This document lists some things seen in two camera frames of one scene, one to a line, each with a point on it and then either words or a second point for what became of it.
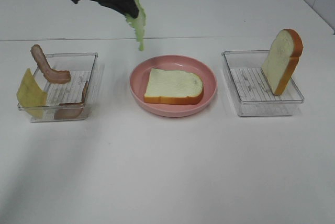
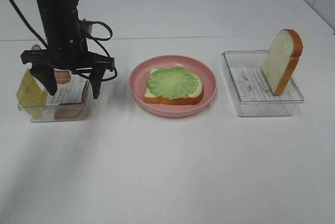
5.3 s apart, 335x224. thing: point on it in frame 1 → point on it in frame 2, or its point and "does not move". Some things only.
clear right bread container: x=250 y=89 does not move
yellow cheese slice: x=30 y=96 does not move
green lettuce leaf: x=137 y=24 → x=172 y=83
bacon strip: x=71 y=110 does not move
